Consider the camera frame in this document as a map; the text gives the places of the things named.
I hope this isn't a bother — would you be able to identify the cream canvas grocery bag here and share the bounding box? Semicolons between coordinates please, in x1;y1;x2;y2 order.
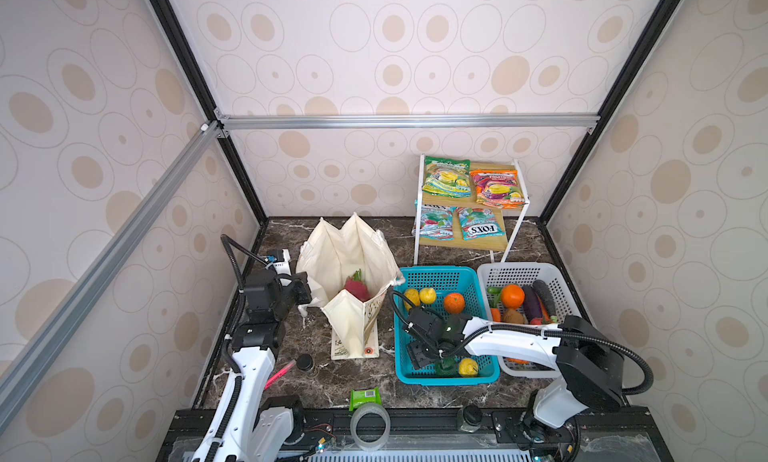
296;214;405;360

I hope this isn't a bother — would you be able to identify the pink dragon fruit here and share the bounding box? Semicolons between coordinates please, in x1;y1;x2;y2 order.
343;269;371;302

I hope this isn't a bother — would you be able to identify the green yellow snack bag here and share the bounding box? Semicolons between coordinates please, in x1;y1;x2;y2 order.
422;156;472;198

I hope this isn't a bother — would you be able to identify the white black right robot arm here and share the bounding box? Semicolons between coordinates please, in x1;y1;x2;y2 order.
385;288;654;429

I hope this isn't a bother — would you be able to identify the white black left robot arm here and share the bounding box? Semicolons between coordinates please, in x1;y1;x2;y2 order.
191;234;311;461

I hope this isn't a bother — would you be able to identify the red teal snack bag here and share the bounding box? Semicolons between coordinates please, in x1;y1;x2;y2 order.
414;204;455;241

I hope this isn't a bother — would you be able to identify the green Fox's candy bag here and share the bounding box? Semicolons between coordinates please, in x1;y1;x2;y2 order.
456;207;505;241

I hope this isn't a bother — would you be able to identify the orange pink snack bag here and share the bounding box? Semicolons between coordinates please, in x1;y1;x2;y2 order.
470;170;525;210

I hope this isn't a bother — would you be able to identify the orange tangerine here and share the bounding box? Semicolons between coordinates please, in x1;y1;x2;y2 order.
443;292;466;315

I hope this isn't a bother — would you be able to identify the small yellow lemon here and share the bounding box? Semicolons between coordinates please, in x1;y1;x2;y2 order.
419;287;437;305

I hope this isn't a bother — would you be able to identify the yellow fruit front right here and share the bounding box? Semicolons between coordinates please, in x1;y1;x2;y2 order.
458;358;479;378

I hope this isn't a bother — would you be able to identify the teal plastic basket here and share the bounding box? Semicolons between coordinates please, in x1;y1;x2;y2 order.
394;266;500;386

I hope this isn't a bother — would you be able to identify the small black cap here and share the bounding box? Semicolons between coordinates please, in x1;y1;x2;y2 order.
295;353;315;372

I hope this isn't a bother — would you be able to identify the pink marker pen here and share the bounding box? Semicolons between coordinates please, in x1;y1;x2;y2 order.
264;360;296;390

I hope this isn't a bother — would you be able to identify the brown potato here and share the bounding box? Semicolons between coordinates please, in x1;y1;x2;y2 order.
502;309;527;325

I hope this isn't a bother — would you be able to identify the white plastic basket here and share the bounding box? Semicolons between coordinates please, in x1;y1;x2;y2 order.
477;262;588;379

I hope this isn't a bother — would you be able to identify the orange fruit in white basket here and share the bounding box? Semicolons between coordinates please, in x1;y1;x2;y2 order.
500;284;525;310

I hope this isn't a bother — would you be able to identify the clear tape roll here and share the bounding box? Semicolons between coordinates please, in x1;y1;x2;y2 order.
349;402;392;452

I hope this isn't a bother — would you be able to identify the green tape dispenser box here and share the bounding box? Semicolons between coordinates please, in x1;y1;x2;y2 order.
349;388;382;412

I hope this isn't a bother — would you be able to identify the purple eggplant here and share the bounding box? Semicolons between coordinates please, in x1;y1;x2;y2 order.
522;285;543;325

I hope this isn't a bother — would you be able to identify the white wooden two-tier shelf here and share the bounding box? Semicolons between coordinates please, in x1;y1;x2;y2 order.
413;155;531;265

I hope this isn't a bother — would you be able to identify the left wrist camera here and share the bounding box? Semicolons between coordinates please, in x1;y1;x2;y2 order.
266;249;292;275

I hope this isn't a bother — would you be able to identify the black knob on rail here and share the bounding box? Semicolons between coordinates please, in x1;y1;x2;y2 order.
457;404;483;433

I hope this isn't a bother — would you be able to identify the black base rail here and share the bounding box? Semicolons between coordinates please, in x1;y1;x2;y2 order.
157;405;673;462

